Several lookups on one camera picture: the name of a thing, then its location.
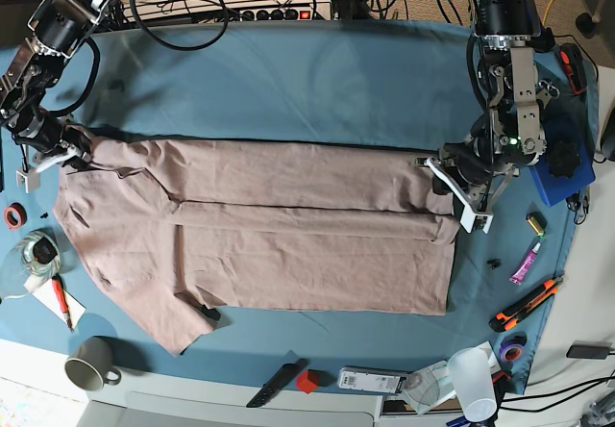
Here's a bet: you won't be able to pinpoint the clear plastic packaging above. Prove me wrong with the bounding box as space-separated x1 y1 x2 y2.
400 361 456 415

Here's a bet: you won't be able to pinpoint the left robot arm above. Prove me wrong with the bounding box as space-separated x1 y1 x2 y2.
426 0 547 233

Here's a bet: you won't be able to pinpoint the white power strip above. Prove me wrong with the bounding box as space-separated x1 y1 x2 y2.
229 7 316 22

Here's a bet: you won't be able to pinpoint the grey ceramic mug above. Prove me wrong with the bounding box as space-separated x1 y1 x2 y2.
64 337 122 391

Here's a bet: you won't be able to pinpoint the blue table cloth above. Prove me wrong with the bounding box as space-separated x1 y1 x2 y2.
1 22 578 386

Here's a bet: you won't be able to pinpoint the white paper note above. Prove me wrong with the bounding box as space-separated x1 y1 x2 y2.
32 280 86 329

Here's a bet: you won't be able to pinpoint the white barcode box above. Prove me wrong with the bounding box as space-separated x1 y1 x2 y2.
337 366 409 394

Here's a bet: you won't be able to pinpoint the red pen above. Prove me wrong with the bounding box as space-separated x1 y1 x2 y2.
51 274 73 332

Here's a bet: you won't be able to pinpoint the small black clip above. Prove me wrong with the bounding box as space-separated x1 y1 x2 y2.
486 258 502 269

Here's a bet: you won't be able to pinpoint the red tape roll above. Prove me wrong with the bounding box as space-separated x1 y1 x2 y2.
3 202 27 230

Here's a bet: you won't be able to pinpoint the black folding knife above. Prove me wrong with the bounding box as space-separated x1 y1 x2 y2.
246 359 308 409

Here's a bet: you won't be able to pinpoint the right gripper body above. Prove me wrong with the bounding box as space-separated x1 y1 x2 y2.
9 113 92 191

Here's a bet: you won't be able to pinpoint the blue box with black knob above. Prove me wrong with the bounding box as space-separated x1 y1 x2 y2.
529 116 595 207

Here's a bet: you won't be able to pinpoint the red black tool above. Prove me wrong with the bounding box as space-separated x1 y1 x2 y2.
558 42 587 95

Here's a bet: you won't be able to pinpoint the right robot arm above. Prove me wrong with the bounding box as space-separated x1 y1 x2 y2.
1 0 117 193

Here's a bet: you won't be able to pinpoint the translucent plastic cup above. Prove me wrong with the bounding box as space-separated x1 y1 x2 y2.
447 347 497 423

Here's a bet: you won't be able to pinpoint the yellow black battery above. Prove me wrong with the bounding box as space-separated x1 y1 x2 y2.
526 212 548 237

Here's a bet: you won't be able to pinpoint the pink T-shirt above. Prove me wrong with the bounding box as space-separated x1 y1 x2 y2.
54 138 459 355

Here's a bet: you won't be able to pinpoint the red cube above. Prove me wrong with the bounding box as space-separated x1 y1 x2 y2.
296 369 319 394

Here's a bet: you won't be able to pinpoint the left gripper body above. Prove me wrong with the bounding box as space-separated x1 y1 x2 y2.
413 140 519 234

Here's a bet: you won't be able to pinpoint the purple tape roll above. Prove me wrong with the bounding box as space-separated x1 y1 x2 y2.
499 335 528 363

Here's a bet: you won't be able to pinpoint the purple glue tube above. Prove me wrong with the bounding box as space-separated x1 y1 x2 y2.
509 241 542 285

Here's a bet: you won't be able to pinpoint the black phone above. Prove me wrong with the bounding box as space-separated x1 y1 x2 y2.
566 342 614 360

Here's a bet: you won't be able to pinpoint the orange utility knife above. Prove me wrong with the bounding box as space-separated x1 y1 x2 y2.
489 276 564 333

